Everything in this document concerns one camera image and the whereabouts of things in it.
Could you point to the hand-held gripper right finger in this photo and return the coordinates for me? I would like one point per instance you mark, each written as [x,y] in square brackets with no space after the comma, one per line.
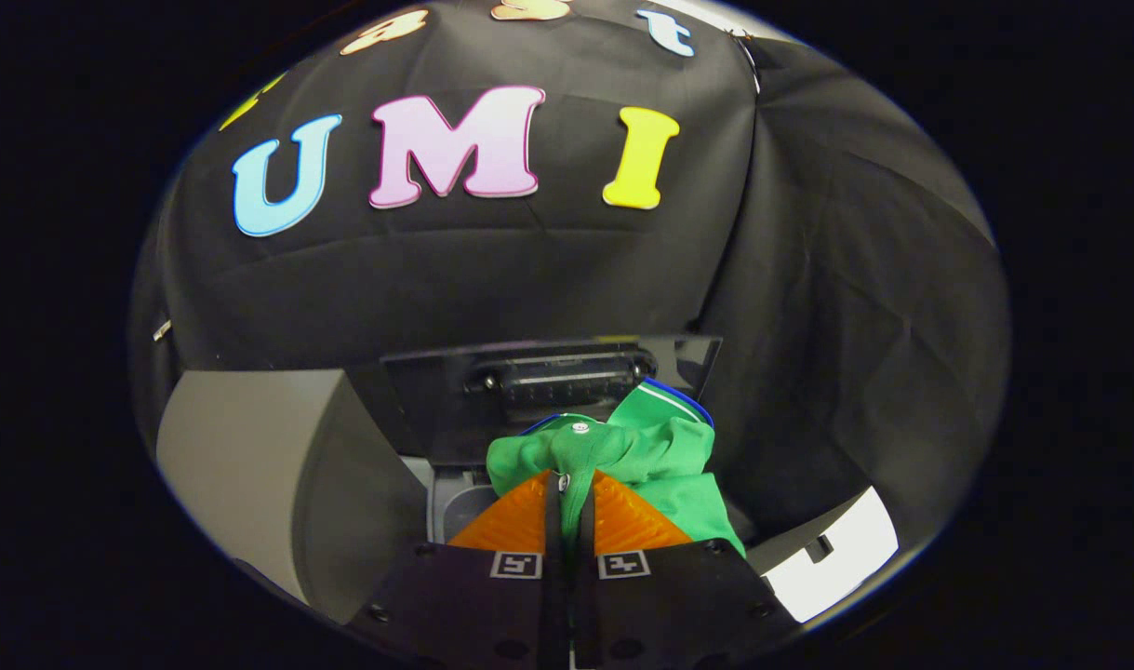
[587,577]

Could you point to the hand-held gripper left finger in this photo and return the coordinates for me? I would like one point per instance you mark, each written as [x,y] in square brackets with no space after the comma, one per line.
[554,577]

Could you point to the grey washing machine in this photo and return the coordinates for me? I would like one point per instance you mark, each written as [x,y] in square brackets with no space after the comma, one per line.
[455,507]

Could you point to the green polo shirt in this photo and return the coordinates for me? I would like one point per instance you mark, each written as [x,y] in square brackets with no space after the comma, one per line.
[660,456]

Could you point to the white patterned sheet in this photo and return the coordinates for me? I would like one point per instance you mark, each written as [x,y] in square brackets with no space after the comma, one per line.
[846,558]

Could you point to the black backdrop cloth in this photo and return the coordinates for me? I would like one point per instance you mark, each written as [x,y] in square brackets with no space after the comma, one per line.
[529,270]

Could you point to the silver clip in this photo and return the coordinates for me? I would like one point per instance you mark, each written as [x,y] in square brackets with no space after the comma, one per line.
[161,329]

